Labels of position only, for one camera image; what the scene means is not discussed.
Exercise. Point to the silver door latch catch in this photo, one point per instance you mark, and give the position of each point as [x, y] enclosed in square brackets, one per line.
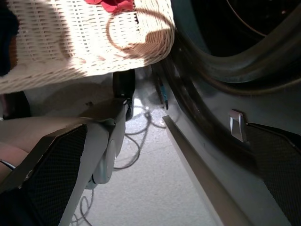
[237, 126]

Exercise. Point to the pale woven laundry basket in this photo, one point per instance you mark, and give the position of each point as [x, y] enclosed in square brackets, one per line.
[82, 42]

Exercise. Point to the red garment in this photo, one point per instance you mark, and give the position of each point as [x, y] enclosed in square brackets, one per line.
[117, 5]

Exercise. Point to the grey washing machine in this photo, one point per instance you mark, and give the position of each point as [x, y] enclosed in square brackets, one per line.
[258, 106]

